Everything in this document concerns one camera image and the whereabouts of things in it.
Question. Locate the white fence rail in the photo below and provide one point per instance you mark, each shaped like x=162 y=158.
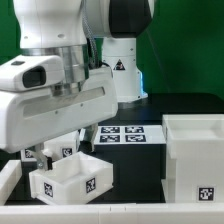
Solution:
x=197 y=213
x=9 y=177

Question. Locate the white drawer cabinet box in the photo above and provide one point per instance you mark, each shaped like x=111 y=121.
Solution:
x=194 y=158

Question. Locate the white front fence rail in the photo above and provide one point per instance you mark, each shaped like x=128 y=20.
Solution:
x=197 y=213

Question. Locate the white marker sheet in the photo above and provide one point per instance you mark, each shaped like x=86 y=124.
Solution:
x=129 y=134

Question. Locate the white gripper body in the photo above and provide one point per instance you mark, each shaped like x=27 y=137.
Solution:
x=33 y=117

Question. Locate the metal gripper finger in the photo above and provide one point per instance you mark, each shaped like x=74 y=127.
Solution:
x=43 y=162
x=89 y=137

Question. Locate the white left fence rail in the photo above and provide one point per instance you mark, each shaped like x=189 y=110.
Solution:
x=9 y=177

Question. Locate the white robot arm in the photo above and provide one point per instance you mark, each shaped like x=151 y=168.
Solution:
x=56 y=85

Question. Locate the white drawer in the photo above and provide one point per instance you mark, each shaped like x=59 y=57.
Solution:
x=77 y=179
x=56 y=148

